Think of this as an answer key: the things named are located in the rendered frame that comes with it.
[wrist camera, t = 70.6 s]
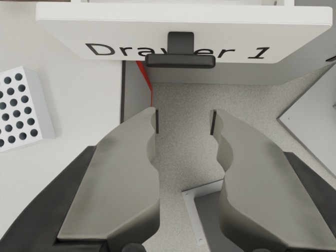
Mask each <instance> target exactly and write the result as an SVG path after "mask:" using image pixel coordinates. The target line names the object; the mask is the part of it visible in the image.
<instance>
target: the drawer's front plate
mask: <svg viewBox="0 0 336 252"><path fill-rule="evenodd" d="M35 20H36V22H37V23H38V24H39V25H41V26H42V27H43V28H44V29H46V30H47V31H48V32H49V33H51V34H52V35H53V36H54V37H56V38H57V39H58V40H59V41H60V42H62V43H63V44H64V45H65V46H67V47H68V48H69V49H70V50H72V51H73V52H74V53H75V54H77V55H78V56H79V57H80V58H82V59H86V60H128V61H145V56H140V55H139V54H138V52H141V51H150V50H148V49H139V50H138V48H150V49H153V50H154V52H155V54H164V52H163V51H162V50H161V48H164V49H165V50H166V52H167V46H168V33H169V32H193V33H194V52H195V51H197V50H200V49H210V50H213V54H197V55H213V56H215V58H216V62H218V63H264V64H274V63H277V62H279V61H281V60H282V59H284V58H285V57H287V56H288V55H290V54H291V53H293V52H294V51H296V50H297V49H299V48H301V47H302V46H304V45H305V44H307V43H308V42H310V41H311V40H313V39H314V38H316V37H317V36H319V35H320V34H322V33H324V32H325V31H327V30H328V29H330V28H331V27H332V25H333V9H332V8H331V7H328V6H275V5H216V4H156V3H97V2H38V3H36V15H35ZM85 44H101V45H106V46H109V47H111V48H113V49H114V51H115V54H113V55H95V54H94V53H93V52H92V51H91V50H90V49H89V48H88V47H87V46H86V45H85ZM120 48H132V49H126V50H125V52H126V54H127V56H124V54H123V53H122V51H121V50H120ZM257 48H269V49H268V50H267V51H265V52H264V53H263V54H262V55H261V56H260V58H263V59H257V58H248V57H255V56H256V55H258V54H259V53H260V52H261V51H262V50H263V49H257ZM222 50H235V51H227V52H225V53H224V54H223V55H222V57H221V58H218V56H219V54H220V53H221V51H222Z"/></svg>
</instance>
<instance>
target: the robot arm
mask: <svg viewBox="0 0 336 252"><path fill-rule="evenodd" d="M209 126H210V135H211V136H213V137H214V138H215V140H216V141H217V143H218V150H217V155H216V160H217V161H218V163H219V164H220V165H221V166H222V168H223V170H224V172H225V174H224V178H223V183H222V187H221V192H220V196H219V201H218V216H219V227H220V230H221V232H222V233H223V235H224V236H225V237H226V238H228V239H229V240H230V241H232V242H233V243H234V244H236V245H237V246H238V247H239V248H241V249H242V250H243V252H336V189H334V188H333V187H332V186H331V185H330V184H329V183H327V182H326V181H325V180H324V179H323V178H322V177H321V176H319V175H318V174H317V173H316V172H315V171H314V170H313V169H311V168H310V167H309V166H308V165H307V164H306V163H305V162H303V161H302V160H301V159H300V158H299V157H298V156H296V155H295V154H294V153H293V152H286V151H283V150H282V149H281V148H280V147H279V146H278V145H277V144H276V143H274V142H273V141H272V140H271V139H270V138H268V137H267V136H266V135H265V134H263V133H262V132H260V131H259V130H257V129H256V128H254V127H253V126H251V125H249V124H248V123H246V122H244V121H243V120H241V119H239V118H237V117H236V116H234V115H232V114H231V113H229V112H227V111H226V110H224V109H221V108H219V109H213V110H210V114H209ZM158 133H159V109H158V108H155V107H148V108H146V109H144V110H143V111H141V112H139V113H138V114H136V115H134V116H133V117H131V118H130V119H128V120H126V121H125V122H123V123H121V124H120V125H118V126H117V127H115V128H114V129H113V130H112V131H110V132H109V133H108V134H107V135H105V136H104V137H103V138H102V139H101V140H100V141H99V142H98V143H97V144H96V145H88V146H87V147H86V148H85V149H84V150H83V151H82V152H81V153H80V154H79V155H78V156H77V157H76V158H75V159H74V160H73V161H72V162H71V163H70V164H69V165H68V166H67V167H66V168H65V169H64V170H63V171H61V172H60V173H59V174H58V175H57V176H56V177H55V178H54V179H53V180H52V181H51V182H50V183H49V184H48V185H47V186H46V187H45V188H44V189H43V190H42V191H41V192H40V193H39V194H38V195H37V196H36V197H35V198H34V199H33V200H32V201H31V202H30V203H29V204H28V205H27V206H26V207H25V209H24V210H23V211H22V212H21V213H20V214H19V216H18V217H17V218H16V219H15V220H14V222H13V223H12V224H11V226H10V227H9V228H8V230H7V231H6V232H5V234H4V235H3V236H2V238H1V239H0V252H147V251H146V249H145V247H144V246H143V245H142V244H143V243H144V242H145V241H147V240H148V239H149V238H151V237H152V236H153V235H154V234H156V233H157V231H158V230H159V228H160V187H159V173H158V171H157V169H156V168H154V166H153V165H152V162H153V161H154V159H155V157H156V152H155V136H156V134H158Z"/></svg>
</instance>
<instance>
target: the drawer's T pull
mask: <svg viewBox="0 0 336 252"><path fill-rule="evenodd" d="M194 37H195V35H194V33H193V32H178V31H170V32H168V34H167V54H164V53H148V54H147V55H145V62H144V63H145V65H146V66H147V67H150V68H186V69H212V68H214V67H215V66H216V57H215V56H214V55H211V54H194Z"/></svg>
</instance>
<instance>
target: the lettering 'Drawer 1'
mask: <svg viewBox="0 0 336 252"><path fill-rule="evenodd" d="M85 45H86V46H87V47H88V48H89V49H90V50H91V51H92V52H93V53H94V54H95V55H97V56H109V55H114V54H115V50H114V49H113V48H112V47H110V46H108V45H104V44H95V43H85ZM92 46H102V47H106V48H108V49H109V50H110V51H111V53H107V54H98V53H97V52H96V51H95V49H94V48H93V47H92ZM127 49H133V48H132V47H126V48H123V47H120V50H121V51H122V53H123V55H124V56H128V55H127V53H126V52H125V50H127ZM137 49H138V50H150V51H139V52H138V55H140V56H143V57H145V56H146V55H143V54H142V53H152V54H155V51H154V50H153V49H152V48H147V47H140V48H137ZM160 49H161V50H162V51H163V53H164V54H167V51H166V50H165V49H164V48H160ZM268 49H269V47H258V48H257V49H256V50H262V51H261V52H260V53H259V54H258V55H256V56H255V57H248V59H263V58H264V57H260V56H261V55H262V54H263V53H264V52H265V51H267V50H268ZM200 51H209V52H200ZM229 51H233V52H234V51H235V49H229V50H226V49H222V51H221V52H220V54H219V56H218V57H217V58H221V57H222V55H223V54H224V53H225V52H229ZM213 53H214V51H213V50H211V49H198V50H196V51H195V52H194V55H197V54H212V55H213Z"/></svg>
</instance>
